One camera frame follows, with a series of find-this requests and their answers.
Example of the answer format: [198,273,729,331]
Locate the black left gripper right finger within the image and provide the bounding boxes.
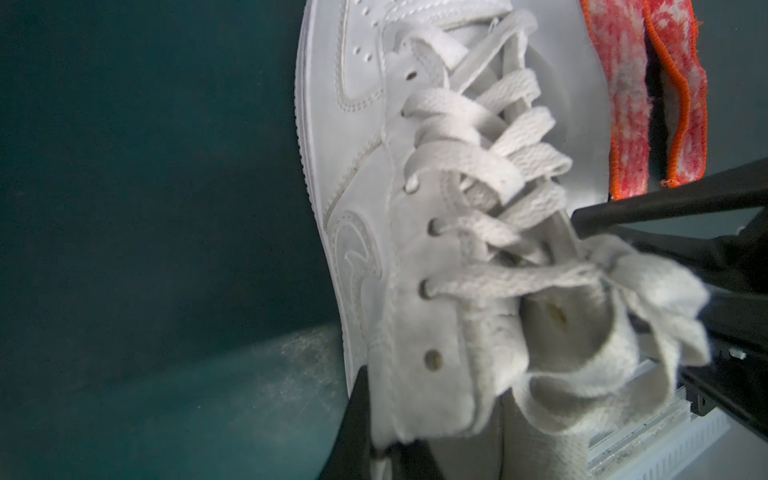
[387,440,445,480]

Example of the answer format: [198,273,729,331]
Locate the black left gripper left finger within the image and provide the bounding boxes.
[318,366,372,480]

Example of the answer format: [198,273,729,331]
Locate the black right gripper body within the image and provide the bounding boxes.
[680,210,767,440]

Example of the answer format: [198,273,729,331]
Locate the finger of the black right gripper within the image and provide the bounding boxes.
[571,159,767,236]
[609,227,756,293]

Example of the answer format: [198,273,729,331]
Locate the white sneaker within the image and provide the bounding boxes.
[295,1,711,479]

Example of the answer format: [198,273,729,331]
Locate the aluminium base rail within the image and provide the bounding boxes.
[588,385,731,480]

